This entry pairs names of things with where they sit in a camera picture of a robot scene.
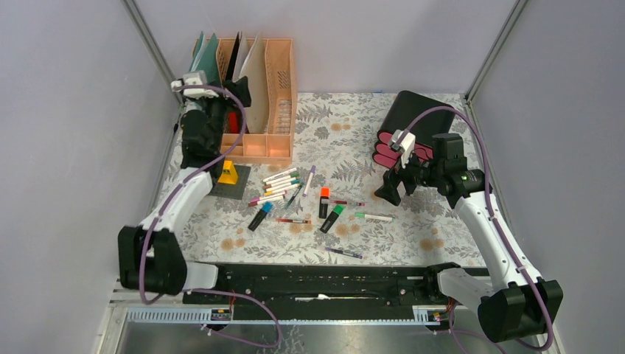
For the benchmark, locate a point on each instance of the grey baseplate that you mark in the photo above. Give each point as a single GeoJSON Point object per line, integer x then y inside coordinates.
{"type": "Point", "coordinates": [233, 191]}

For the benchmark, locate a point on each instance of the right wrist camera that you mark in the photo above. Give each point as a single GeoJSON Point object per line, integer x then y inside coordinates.
{"type": "Point", "coordinates": [403, 142]}

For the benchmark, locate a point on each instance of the dark red pen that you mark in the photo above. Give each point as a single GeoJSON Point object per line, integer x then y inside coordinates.
{"type": "Point", "coordinates": [349, 203]}

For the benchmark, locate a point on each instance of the yellow block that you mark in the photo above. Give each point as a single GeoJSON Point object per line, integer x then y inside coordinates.
{"type": "Point", "coordinates": [229, 175]}

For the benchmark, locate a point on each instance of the orange plastic file organizer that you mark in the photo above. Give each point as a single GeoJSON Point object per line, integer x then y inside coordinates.
{"type": "Point", "coordinates": [275, 145]}

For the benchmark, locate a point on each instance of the purple pen near front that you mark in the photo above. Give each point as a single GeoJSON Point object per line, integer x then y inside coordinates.
{"type": "Point", "coordinates": [344, 253]}

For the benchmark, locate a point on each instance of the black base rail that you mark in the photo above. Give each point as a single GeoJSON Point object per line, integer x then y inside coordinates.
{"type": "Point", "coordinates": [305, 292]}

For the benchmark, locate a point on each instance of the white marker pink cap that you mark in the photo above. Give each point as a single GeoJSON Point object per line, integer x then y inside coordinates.
{"type": "Point", "coordinates": [266, 199]}

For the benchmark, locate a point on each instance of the white purple marker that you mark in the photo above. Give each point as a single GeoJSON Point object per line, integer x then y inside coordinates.
{"type": "Point", "coordinates": [309, 181]}

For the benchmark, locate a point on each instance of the orange cap black highlighter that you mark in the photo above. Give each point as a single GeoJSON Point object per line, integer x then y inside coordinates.
{"type": "Point", "coordinates": [323, 205]}

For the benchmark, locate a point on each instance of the blue cap black highlighter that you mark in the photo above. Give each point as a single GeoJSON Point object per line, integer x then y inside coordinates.
{"type": "Point", "coordinates": [260, 216]}

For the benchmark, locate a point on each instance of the green cap black highlighter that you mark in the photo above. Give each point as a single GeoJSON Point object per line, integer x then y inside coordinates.
{"type": "Point", "coordinates": [331, 218]}

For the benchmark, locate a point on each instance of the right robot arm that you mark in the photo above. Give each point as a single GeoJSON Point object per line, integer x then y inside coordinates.
{"type": "Point", "coordinates": [518, 302]}

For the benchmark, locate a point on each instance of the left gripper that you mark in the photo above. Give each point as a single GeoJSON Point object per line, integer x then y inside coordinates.
{"type": "Point", "coordinates": [240, 88]}

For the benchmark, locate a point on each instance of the floral table mat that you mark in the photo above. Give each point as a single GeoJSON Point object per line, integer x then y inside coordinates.
{"type": "Point", "coordinates": [337, 134]}

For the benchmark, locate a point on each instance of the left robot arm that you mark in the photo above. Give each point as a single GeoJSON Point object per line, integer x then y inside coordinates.
{"type": "Point", "coordinates": [150, 258]}

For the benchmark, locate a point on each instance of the teal folder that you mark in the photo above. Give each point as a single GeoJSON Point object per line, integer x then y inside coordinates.
{"type": "Point", "coordinates": [205, 58]}

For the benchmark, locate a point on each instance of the white marker black cap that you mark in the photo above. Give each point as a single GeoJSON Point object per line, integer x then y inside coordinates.
{"type": "Point", "coordinates": [280, 175]}

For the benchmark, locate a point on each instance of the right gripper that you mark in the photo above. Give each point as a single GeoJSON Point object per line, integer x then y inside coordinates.
{"type": "Point", "coordinates": [392, 178]}

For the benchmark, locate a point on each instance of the beige kraft notebook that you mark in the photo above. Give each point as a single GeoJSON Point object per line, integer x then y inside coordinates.
{"type": "Point", "coordinates": [250, 63]}

